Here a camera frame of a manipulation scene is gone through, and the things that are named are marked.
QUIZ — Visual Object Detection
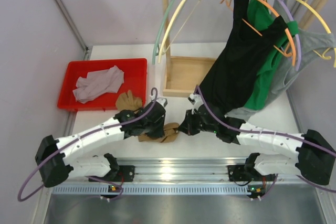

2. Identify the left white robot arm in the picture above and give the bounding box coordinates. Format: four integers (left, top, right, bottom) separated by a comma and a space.
35, 98, 167, 188

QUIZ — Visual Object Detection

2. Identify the grey tank top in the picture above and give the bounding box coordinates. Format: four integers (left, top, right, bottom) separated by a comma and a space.
227, 0, 335, 121

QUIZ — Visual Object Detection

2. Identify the pale pink garment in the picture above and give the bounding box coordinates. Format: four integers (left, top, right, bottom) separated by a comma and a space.
72, 66, 124, 104

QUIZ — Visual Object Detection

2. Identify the wooden clothes rack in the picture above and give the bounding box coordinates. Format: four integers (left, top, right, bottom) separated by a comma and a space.
160, 0, 336, 98

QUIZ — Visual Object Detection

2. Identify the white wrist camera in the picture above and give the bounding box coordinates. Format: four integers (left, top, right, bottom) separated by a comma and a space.
151, 98, 167, 108
188, 93, 203, 111

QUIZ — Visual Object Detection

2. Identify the black tank top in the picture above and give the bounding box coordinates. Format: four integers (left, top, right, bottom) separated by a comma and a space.
199, 0, 286, 115

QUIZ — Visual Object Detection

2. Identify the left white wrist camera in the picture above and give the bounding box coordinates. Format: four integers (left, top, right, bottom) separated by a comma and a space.
151, 98, 167, 108

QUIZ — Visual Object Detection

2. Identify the orange hanger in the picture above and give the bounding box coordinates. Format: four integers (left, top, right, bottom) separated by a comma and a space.
220, 0, 297, 67

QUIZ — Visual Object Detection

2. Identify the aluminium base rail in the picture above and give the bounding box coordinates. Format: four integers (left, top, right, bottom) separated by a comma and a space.
51, 157, 326, 196

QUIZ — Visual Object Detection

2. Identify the purple hanger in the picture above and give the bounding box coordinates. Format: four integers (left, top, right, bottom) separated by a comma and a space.
264, 0, 302, 71

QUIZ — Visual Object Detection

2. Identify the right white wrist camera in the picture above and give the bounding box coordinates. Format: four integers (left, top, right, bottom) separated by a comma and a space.
188, 93, 203, 111

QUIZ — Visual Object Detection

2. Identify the tan tank top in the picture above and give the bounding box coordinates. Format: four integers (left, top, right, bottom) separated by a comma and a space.
115, 90, 179, 143

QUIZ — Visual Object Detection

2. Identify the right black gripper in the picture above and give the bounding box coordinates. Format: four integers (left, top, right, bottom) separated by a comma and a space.
178, 108, 218, 136

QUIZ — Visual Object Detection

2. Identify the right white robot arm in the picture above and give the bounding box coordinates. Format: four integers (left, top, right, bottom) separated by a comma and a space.
178, 105, 335, 186

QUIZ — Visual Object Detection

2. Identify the cream hanger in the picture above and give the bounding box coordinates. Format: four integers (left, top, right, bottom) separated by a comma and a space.
157, 0, 206, 64

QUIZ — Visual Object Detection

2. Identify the yellow hanger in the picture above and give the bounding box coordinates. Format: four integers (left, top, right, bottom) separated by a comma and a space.
286, 0, 336, 68

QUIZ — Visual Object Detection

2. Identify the green tank top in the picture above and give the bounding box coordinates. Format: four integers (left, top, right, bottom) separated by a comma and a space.
244, 0, 284, 110

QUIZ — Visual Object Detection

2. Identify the red plastic bin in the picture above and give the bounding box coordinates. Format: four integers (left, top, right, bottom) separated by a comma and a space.
57, 58, 148, 112

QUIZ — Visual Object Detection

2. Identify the mint green hanger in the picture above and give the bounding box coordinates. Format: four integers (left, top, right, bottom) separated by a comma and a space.
152, 0, 175, 65

